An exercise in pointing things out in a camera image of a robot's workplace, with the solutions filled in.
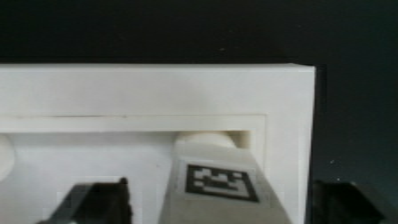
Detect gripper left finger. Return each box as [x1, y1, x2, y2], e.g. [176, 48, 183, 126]
[37, 178, 133, 224]

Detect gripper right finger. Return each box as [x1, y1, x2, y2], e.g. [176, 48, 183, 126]
[311, 181, 398, 224]

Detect white square table top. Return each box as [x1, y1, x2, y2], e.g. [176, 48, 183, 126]
[0, 116, 266, 224]

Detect white U-shaped obstacle fence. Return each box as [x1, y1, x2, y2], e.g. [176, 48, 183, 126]
[0, 64, 314, 224]

